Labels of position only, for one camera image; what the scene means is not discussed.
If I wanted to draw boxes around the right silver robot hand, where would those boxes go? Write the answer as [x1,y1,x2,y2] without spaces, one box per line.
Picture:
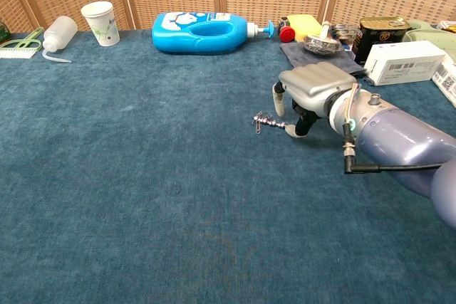
[272,61,363,140]

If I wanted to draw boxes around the beaded magnetic metal stick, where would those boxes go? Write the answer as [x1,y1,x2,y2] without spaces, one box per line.
[252,113,289,131]

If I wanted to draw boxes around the green hand brush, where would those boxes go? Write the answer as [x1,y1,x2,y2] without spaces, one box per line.
[0,27,46,59]

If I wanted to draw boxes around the grey cleaning cloth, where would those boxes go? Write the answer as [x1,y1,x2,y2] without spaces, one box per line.
[279,41,366,79]

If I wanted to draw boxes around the binder clip pack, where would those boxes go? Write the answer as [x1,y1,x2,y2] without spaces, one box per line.
[329,23,363,51]

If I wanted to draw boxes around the small red capped item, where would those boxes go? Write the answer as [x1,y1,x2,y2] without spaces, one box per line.
[278,17,296,43]

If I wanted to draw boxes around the yellow sponge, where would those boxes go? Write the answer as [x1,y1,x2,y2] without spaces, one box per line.
[286,14,323,43]

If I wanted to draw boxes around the black gold meat tin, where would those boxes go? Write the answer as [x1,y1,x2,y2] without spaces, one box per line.
[354,16,411,65]

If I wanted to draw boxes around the white carton box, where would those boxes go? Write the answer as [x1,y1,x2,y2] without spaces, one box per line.
[363,40,446,87]

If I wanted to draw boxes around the long pastel smiley box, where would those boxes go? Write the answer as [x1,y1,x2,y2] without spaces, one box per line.
[431,61,456,108]

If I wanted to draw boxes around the blue detergent pump bottle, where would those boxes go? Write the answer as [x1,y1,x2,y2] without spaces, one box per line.
[151,11,276,56]

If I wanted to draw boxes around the blue table carpet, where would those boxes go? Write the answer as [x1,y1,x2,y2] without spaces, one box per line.
[0,29,456,304]

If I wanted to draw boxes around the white paper cup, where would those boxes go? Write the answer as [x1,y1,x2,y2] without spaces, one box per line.
[80,1,121,47]

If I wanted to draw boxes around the white squeeze wash bottle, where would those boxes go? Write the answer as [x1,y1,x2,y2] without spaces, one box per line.
[41,15,78,64]

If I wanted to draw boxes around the steel scrubber with white handle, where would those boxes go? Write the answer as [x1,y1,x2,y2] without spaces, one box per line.
[302,21,343,55]

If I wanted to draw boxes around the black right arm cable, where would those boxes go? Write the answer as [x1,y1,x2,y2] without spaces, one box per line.
[341,83,445,175]

